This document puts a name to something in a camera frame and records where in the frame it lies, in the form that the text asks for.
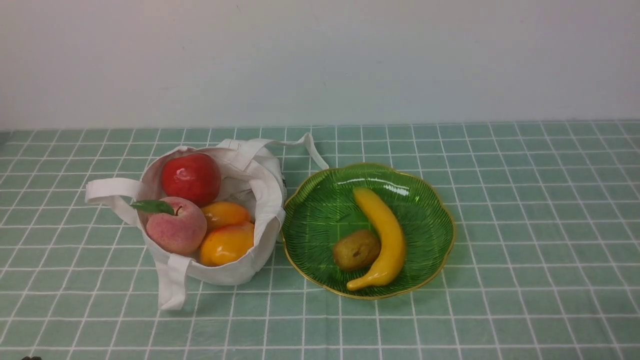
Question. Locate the lower orange mango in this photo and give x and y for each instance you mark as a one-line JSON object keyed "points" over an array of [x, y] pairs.
{"points": [[226, 244]]}

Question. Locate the brown kiwi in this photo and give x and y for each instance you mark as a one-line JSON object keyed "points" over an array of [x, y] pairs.
{"points": [[357, 250]]}

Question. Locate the green checkered tablecloth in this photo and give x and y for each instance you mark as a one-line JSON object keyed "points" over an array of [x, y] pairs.
{"points": [[545, 264]]}

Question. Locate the green glass plate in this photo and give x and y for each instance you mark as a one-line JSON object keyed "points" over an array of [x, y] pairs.
{"points": [[323, 210]]}

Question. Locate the orange mango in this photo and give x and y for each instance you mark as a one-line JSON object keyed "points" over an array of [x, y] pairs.
{"points": [[222, 213], [226, 244]]}

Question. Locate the upper orange mango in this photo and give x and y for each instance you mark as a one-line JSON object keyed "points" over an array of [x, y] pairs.
{"points": [[222, 213]]}

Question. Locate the pink peach with leaf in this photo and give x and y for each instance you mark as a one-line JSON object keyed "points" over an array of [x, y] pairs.
{"points": [[175, 224]]}

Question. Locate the red apple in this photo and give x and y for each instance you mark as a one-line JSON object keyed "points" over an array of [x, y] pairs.
{"points": [[195, 177]]}

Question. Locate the white cloth tote bag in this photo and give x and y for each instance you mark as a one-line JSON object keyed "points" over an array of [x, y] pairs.
{"points": [[251, 176]]}

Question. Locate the yellow banana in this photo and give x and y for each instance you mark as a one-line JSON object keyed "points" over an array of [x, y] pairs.
{"points": [[392, 256]]}

